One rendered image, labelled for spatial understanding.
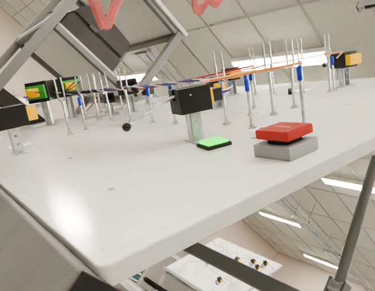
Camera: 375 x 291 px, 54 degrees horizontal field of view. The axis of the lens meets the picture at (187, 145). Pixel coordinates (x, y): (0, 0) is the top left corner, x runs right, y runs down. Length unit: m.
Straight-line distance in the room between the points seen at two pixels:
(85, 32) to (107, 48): 0.12
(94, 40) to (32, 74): 6.63
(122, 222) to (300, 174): 0.19
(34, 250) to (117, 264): 0.09
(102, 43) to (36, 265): 1.45
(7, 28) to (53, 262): 8.03
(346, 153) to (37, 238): 0.34
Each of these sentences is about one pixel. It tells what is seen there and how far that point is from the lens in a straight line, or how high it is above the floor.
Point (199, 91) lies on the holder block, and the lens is 0.59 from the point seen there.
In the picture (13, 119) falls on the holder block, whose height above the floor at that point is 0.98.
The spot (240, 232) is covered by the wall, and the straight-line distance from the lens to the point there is 12.28.
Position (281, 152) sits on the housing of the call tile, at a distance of 0.44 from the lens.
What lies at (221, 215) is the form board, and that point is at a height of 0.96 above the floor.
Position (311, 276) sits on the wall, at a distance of 13.21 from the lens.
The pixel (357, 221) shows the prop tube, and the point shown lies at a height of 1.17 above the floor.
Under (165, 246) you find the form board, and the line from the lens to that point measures 0.30.
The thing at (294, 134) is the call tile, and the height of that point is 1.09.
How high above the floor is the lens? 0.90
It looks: 17 degrees up
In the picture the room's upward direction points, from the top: 32 degrees clockwise
